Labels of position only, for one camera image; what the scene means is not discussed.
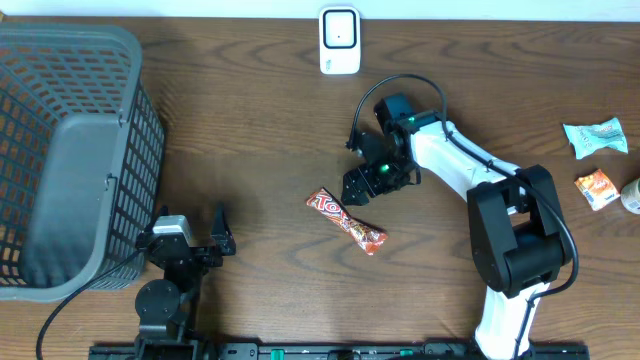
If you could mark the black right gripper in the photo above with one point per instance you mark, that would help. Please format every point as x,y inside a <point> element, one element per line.
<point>364,172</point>

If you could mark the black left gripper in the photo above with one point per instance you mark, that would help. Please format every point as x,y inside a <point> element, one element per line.
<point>209,258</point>

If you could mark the red chocolate bar wrapper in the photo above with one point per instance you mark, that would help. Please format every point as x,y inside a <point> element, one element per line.
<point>367,237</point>

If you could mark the teal snack packet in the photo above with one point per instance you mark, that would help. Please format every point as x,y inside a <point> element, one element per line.
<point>587,139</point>

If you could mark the orange tissue packet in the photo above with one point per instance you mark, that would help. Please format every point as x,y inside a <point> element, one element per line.
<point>598,189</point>

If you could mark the green lid jar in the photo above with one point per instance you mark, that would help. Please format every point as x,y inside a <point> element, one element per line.
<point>630,197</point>

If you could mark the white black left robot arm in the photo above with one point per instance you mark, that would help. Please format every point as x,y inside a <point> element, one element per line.
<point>167,307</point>

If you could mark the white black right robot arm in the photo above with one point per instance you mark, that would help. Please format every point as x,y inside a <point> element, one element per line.
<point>519,238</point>

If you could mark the white barcode scanner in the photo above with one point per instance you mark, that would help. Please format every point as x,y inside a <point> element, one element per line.
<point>339,40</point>

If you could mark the grey plastic basket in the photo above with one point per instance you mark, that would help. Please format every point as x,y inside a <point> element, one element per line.
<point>81,154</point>

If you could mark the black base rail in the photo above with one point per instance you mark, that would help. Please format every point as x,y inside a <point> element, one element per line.
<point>320,351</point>

